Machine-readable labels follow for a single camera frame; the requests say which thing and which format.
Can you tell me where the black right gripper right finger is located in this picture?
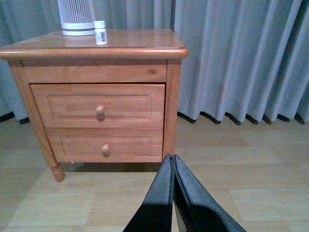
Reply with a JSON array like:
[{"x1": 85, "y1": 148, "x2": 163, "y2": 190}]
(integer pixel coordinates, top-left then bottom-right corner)
[{"x1": 172, "y1": 155, "x2": 245, "y2": 232}]

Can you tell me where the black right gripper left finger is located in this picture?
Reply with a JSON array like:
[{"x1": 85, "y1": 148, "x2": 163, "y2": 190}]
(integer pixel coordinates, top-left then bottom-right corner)
[{"x1": 124, "y1": 154, "x2": 174, "y2": 232}]

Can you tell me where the wooden drawer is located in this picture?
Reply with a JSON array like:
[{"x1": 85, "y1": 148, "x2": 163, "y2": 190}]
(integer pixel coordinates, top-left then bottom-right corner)
[
  {"x1": 46, "y1": 129, "x2": 163, "y2": 162},
  {"x1": 30, "y1": 84, "x2": 165, "y2": 129}
]

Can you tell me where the white medicine bottle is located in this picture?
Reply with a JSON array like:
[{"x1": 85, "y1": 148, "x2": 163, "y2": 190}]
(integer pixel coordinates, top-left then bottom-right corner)
[{"x1": 94, "y1": 21, "x2": 108, "y2": 45}]

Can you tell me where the wooden nightstand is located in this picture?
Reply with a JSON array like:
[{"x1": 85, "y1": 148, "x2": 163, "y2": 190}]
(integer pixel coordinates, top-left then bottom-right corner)
[{"x1": 0, "y1": 29, "x2": 189, "y2": 182}]

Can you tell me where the light grey curtain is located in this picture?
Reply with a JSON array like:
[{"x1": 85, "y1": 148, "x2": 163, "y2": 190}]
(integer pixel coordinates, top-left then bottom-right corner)
[{"x1": 0, "y1": 0, "x2": 309, "y2": 125}]

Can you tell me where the white cylindrical air purifier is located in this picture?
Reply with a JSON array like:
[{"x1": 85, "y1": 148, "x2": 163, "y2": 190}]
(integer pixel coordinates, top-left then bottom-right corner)
[{"x1": 57, "y1": 0, "x2": 95, "y2": 36}]

